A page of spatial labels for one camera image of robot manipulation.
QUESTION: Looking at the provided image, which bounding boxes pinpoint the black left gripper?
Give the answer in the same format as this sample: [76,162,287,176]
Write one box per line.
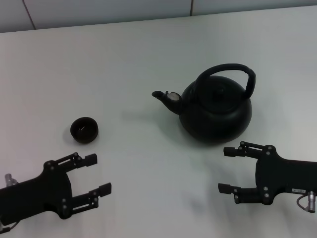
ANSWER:
[0,152,112,228]

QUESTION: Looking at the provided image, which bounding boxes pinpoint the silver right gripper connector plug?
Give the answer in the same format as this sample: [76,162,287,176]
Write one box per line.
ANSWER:
[296,190,317,213]

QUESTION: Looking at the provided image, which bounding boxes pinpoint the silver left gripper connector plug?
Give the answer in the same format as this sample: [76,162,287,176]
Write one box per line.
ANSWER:
[4,173,19,187]

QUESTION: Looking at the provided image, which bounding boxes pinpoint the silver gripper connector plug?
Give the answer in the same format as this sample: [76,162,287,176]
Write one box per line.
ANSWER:
[296,190,317,213]
[4,173,19,187]

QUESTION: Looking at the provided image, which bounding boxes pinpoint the black round teapot with handle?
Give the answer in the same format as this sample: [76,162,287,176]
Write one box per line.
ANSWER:
[151,63,257,149]

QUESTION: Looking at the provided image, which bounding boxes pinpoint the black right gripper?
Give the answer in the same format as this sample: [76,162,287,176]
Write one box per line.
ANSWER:
[217,141,317,206]

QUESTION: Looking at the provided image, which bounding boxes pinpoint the small black teacup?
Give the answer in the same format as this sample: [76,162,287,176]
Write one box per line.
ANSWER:
[70,117,99,144]

